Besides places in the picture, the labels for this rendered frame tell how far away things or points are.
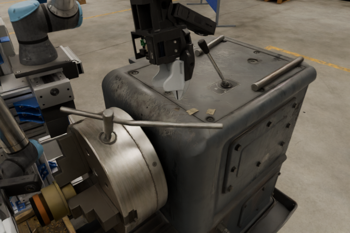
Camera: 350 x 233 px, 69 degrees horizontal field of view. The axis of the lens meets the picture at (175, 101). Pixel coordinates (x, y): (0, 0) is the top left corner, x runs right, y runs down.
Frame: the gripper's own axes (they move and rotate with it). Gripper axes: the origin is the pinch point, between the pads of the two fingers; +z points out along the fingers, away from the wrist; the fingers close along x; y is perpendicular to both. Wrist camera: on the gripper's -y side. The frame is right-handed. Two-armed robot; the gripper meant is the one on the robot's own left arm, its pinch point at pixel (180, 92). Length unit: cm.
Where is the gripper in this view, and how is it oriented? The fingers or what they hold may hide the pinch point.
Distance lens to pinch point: 52.9
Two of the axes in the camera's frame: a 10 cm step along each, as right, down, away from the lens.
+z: 1.1, 8.9, 4.4
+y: -7.6, 3.6, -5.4
